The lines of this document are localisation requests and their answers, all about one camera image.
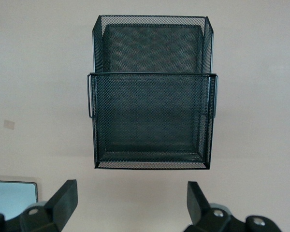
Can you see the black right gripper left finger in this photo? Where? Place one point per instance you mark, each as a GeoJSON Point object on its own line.
{"type": "Point", "coordinates": [62, 200]}

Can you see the brown tape patch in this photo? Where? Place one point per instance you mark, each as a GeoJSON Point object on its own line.
{"type": "Point", "coordinates": [9, 124]}

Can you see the silver closed laptop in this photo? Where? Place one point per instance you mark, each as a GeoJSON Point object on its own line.
{"type": "Point", "coordinates": [12, 193]}

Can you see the black mesh two-tier tray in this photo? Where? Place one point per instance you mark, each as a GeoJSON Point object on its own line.
{"type": "Point", "coordinates": [149, 116]}

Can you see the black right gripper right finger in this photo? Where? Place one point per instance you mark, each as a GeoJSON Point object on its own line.
{"type": "Point", "coordinates": [198, 207]}

